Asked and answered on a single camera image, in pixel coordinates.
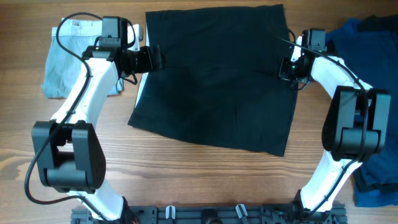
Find black shorts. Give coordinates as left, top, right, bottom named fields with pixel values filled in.
left=128, top=4, right=297, bottom=156

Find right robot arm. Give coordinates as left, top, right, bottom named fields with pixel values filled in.
left=279, top=28, right=391, bottom=221

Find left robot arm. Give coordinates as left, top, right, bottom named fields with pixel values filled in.
left=29, top=16, right=164, bottom=223

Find blue t-shirt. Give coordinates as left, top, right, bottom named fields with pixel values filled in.
left=326, top=18, right=397, bottom=207

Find folded light blue shorts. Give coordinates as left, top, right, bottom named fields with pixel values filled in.
left=41, top=17, right=125, bottom=100

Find left black cable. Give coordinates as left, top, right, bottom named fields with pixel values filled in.
left=24, top=12, right=138, bottom=223

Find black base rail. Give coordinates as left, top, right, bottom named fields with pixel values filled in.
left=70, top=204, right=348, bottom=224

